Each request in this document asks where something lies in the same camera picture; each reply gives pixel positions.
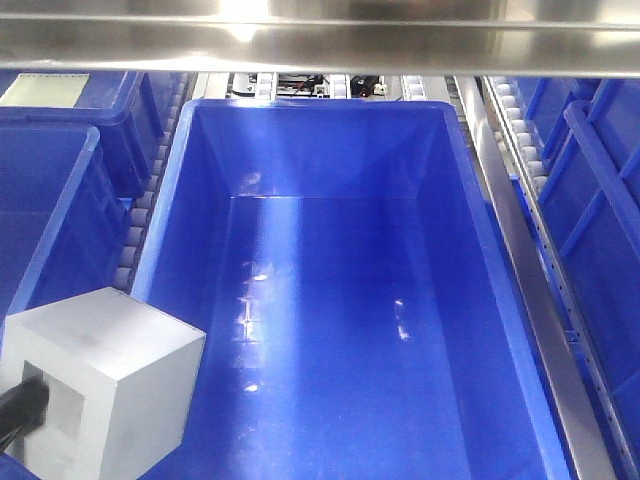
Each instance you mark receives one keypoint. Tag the blue bin left front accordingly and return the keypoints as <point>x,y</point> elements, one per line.
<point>63,226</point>

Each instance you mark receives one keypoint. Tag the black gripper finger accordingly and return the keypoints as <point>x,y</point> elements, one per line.
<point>22,408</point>

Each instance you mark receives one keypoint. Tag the blue bin left rear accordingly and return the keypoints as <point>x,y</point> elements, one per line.
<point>131,109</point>

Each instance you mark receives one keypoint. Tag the large blue target bin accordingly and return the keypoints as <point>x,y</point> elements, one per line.
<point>361,320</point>

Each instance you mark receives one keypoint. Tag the white roller track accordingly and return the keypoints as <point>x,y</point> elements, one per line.
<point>516,134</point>
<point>141,209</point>

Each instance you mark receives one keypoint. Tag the blue bin right side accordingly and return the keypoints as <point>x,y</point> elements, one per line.
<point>588,136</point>

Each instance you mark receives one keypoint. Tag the steel shelf beam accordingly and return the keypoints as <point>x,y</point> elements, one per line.
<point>547,38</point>

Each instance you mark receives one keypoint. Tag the white roller track left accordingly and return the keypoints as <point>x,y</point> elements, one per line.
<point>141,209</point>

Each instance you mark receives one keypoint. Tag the white roller track right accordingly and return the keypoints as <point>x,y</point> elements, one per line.
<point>516,134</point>

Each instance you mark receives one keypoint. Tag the gray square foam base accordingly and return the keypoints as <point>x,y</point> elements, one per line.
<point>121,375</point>

